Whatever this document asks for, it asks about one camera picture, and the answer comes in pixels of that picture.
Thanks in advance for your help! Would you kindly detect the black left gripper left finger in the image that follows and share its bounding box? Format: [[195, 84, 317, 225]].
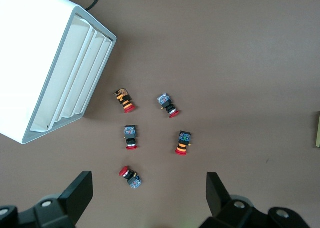
[[0, 171, 94, 228]]

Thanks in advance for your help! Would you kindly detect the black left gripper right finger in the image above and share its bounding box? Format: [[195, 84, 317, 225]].
[[199, 172, 312, 228]]

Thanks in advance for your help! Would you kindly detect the green load switch white handle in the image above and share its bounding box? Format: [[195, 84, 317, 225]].
[[314, 112, 320, 148]]

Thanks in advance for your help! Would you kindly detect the red mushroom button grey block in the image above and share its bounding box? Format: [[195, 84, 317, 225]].
[[119, 165, 143, 190], [123, 124, 139, 150], [156, 93, 180, 119]]

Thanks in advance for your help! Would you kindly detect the red button orange striped collar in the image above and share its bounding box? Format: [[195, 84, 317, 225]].
[[174, 130, 193, 156]]

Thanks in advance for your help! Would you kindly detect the red button orange block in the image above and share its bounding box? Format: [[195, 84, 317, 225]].
[[113, 87, 138, 114]]

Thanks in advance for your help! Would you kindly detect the white slotted storage rack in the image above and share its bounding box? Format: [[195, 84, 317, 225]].
[[0, 0, 118, 145]]

